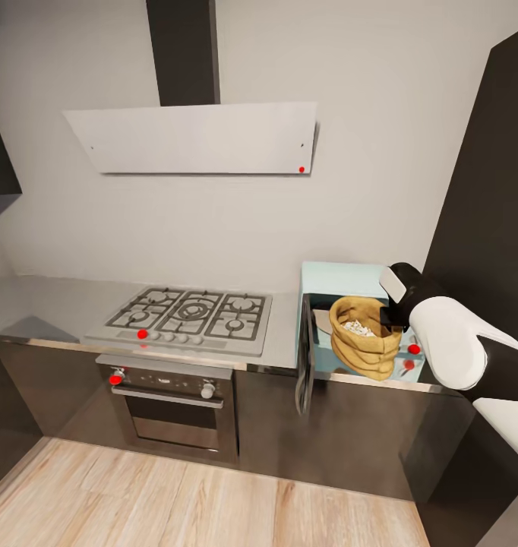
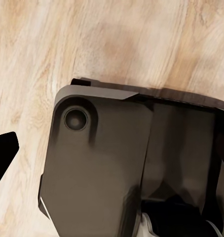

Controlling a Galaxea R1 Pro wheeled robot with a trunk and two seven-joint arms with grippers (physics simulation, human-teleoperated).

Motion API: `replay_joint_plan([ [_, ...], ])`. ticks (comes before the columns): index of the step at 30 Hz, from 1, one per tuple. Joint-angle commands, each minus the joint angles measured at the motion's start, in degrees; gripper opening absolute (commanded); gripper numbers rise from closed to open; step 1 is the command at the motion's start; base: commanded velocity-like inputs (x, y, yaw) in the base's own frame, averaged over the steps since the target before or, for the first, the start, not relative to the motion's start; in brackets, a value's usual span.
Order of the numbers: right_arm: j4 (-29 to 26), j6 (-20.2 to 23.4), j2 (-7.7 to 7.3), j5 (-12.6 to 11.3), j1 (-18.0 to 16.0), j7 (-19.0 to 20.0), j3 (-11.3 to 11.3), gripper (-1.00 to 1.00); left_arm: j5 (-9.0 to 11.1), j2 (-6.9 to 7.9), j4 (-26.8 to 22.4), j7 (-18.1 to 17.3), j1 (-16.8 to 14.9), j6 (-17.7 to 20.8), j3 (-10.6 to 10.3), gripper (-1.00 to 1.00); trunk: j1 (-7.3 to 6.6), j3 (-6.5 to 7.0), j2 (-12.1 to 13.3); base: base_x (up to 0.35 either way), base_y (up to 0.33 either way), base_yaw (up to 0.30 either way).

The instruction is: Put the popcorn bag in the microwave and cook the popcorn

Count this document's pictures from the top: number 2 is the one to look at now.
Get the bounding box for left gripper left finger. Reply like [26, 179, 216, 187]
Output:
[0, 131, 19, 180]

